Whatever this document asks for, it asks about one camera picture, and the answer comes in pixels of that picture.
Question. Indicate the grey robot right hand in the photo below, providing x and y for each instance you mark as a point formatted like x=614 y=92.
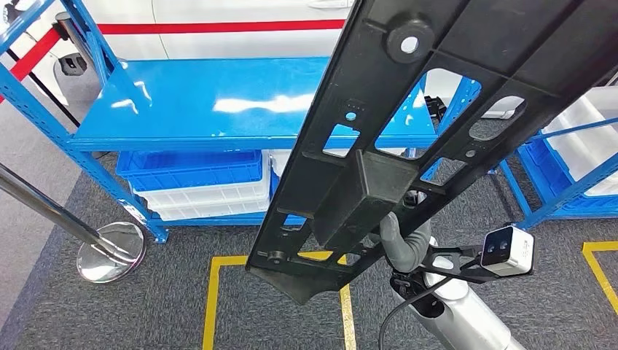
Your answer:
x=405 y=251

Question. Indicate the white car with red stripe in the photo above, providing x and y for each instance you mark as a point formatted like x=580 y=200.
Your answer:
x=217 y=43

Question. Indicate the red barrier belt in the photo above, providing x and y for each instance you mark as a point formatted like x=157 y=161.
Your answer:
x=34 y=55

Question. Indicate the thin black pole stand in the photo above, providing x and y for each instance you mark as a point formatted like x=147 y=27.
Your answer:
x=48 y=93

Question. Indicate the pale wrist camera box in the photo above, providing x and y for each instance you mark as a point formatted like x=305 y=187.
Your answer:
x=512 y=251

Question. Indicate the blue plastic crate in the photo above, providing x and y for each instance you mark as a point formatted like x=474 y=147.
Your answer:
x=193 y=169
x=545 y=174

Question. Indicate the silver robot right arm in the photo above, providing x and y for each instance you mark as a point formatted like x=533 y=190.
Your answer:
x=458 y=319

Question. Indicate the black plastic plate frame part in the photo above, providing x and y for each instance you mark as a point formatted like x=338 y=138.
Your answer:
x=367 y=193

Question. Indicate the chrome stanchion post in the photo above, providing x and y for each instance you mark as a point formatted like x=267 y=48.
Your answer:
x=72 y=36
x=111 y=256

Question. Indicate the blue metal shelf rack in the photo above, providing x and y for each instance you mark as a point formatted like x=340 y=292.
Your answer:
x=569 y=198
x=193 y=87

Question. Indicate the black ribbed block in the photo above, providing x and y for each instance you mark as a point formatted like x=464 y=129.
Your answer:
x=434 y=108

